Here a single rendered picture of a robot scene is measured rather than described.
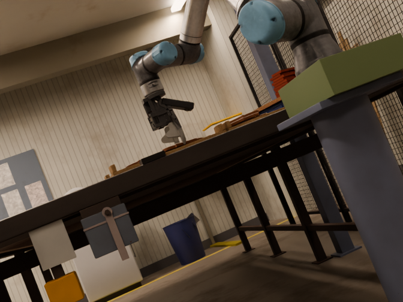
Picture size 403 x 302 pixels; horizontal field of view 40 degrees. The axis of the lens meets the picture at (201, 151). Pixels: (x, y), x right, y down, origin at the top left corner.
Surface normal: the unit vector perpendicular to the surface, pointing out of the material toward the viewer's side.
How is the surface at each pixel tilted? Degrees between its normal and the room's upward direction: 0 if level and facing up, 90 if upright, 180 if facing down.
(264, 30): 95
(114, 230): 90
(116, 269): 90
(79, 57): 90
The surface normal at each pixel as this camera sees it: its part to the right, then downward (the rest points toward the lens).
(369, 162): -0.08, -0.04
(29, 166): 0.27, -0.18
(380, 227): -0.49, 0.15
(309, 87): -0.88, 0.34
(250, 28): -0.63, 0.31
